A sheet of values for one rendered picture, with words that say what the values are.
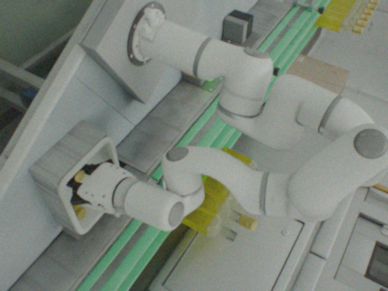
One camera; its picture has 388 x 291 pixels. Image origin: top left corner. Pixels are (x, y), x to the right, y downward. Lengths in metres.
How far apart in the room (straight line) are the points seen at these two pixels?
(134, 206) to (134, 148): 0.36
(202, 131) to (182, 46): 0.37
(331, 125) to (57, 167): 0.56
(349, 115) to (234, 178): 0.24
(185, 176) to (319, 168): 0.25
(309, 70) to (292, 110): 4.80
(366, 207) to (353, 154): 0.80
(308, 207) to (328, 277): 0.65
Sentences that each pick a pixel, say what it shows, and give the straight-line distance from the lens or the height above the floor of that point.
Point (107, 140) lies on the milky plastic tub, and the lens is 0.91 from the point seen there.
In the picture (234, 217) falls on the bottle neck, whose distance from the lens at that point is 1.14.
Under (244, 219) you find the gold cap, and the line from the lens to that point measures 1.13.
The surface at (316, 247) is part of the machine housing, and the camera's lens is 1.31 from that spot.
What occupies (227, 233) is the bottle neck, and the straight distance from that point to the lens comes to 1.12.
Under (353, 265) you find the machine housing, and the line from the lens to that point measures 1.37.
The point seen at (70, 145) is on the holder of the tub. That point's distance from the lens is 0.91.
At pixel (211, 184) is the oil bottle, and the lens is 1.18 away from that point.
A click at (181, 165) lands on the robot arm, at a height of 1.05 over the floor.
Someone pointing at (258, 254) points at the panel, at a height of 1.21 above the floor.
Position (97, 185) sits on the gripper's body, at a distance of 0.85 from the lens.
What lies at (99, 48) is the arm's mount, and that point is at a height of 0.80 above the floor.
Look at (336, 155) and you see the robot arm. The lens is 0.68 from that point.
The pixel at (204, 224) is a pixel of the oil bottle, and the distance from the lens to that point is 1.11.
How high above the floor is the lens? 1.31
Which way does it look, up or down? 20 degrees down
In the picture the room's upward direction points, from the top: 115 degrees clockwise
